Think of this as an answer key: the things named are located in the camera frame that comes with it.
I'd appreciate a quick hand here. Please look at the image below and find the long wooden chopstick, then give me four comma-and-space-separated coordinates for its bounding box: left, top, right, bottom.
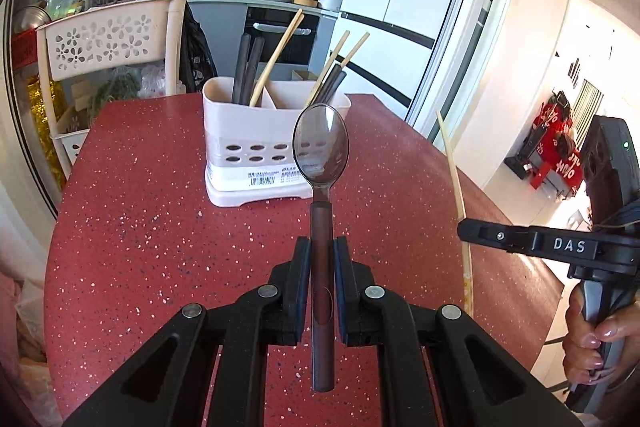
436, 110, 474, 317

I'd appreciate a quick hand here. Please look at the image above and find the plain wooden chopstick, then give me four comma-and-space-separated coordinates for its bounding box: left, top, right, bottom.
250, 9, 304, 107

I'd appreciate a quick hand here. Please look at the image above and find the red box stack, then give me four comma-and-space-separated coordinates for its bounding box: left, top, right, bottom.
503, 91, 584, 198

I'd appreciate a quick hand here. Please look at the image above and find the white utensil holder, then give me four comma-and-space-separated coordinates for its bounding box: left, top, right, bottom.
203, 77, 352, 207

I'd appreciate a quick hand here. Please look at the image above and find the right hand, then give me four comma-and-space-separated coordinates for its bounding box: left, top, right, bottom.
562, 285, 639, 385

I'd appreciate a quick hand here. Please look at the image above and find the black bag on cart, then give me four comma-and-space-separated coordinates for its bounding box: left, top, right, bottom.
179, 5, 218, 93

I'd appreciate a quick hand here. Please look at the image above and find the black spoon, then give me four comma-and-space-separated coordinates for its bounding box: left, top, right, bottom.
240, 37, 265, 106
311, 63, 346, 105

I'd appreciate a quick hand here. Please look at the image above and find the white refrigerator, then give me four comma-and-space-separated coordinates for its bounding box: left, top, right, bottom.
326, 0, 482, 120

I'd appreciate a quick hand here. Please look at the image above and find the dark translucent spoon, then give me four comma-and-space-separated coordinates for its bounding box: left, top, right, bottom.
231, 32, 252, 104
293, 103, 349, 392

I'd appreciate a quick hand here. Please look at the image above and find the white perforated storage cart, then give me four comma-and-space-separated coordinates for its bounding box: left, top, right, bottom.
36, 0, 186, 176

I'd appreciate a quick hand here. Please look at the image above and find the black built-in oven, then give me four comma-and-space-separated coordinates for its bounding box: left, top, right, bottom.
244, 6, 320, 66

